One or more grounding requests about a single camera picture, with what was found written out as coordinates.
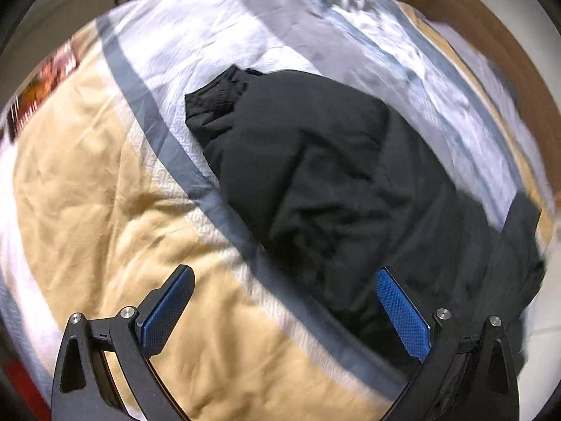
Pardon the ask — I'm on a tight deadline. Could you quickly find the black puffer jacket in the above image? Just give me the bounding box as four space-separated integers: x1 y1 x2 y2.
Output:
183 64 547 380

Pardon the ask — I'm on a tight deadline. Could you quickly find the striped duvet cover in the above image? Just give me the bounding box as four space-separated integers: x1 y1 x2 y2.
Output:
1 0 553 420

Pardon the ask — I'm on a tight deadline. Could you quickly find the wooden headboard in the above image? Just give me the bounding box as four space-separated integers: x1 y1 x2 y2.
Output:
406 0 560 193

